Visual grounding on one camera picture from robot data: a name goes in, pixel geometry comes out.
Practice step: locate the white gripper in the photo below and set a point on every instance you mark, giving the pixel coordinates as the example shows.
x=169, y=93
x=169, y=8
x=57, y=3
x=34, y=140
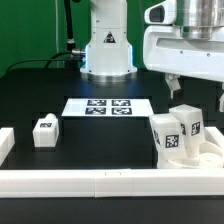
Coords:
x=165, y=51

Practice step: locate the white round stool seat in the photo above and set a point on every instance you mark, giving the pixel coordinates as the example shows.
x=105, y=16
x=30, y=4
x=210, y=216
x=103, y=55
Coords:
x=210, y=156

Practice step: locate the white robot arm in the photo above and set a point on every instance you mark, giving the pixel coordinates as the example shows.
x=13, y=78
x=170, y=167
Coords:
x=183, y=38

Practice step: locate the white right fence bar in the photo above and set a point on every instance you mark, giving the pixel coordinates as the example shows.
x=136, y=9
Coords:
x=213, y=135

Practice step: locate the white fence bar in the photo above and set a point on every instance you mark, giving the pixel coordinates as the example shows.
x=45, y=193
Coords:
x=110, y=183
x=213, y=135
x=7, y=141

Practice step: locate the white front fence bar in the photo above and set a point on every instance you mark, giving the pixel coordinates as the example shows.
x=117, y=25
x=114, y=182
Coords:
x=110, y=183

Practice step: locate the white tag sheet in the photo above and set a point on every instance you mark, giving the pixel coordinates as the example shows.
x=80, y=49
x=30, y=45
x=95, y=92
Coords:
x=107, y=108

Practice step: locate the black vertical pole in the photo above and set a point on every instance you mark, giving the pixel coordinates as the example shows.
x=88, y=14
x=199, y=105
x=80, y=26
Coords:
x=69, y=28

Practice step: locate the white left fence bar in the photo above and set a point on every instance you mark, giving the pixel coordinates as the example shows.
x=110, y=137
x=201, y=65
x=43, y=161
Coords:
x=7, y=141

